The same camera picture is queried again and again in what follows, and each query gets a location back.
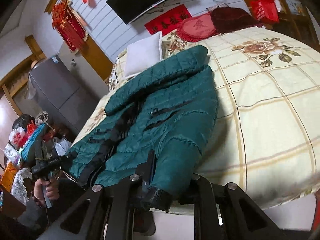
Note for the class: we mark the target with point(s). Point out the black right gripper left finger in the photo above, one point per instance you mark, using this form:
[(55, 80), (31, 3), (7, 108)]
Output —
[(113, 212)]

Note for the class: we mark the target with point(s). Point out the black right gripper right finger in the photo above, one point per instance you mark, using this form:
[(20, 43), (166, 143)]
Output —
[(226, 212)]

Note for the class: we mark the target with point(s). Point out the dark green puffer coat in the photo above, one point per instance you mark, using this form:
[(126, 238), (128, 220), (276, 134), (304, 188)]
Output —
[(168, 110)]

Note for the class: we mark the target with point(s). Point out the person's left hand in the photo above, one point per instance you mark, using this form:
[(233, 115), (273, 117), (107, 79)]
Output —
[(45, 189)]

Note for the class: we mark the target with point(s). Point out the white plastic bag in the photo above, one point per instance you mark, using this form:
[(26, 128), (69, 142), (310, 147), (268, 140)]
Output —
[(61, 145)]

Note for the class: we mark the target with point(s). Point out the pile of colourful clutter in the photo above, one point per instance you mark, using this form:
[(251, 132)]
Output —
[(25, 149)]

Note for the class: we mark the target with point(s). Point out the grey refrigerator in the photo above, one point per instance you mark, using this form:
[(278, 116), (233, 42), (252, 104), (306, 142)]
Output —
[(59, 94)]

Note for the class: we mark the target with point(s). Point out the floral cream bed quilt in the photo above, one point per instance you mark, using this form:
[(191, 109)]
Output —
[(266, 133)]

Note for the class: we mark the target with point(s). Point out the white square pillow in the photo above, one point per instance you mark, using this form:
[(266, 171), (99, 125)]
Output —
[(143, 54)]

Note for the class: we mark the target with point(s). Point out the red chinese knot hanging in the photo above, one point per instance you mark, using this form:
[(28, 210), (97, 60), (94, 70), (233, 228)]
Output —
[(69, 25)]

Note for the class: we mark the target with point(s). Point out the red heart-shaped cushion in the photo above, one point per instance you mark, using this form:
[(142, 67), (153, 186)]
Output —
[(195, 29)]

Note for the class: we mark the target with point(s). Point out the red calligraphy banner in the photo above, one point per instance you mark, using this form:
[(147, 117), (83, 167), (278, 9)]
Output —
[(168, 21)]

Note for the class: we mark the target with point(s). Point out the dark red velvet cushion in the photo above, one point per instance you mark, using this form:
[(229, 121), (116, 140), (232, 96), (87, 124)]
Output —
[(227, 20)]

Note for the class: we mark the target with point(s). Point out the wooden chair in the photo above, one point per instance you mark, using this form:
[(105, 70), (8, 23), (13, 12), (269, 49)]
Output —
[(295, 22)]

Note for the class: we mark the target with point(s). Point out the red shopping bag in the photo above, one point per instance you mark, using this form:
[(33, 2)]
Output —
[(265, 11)]

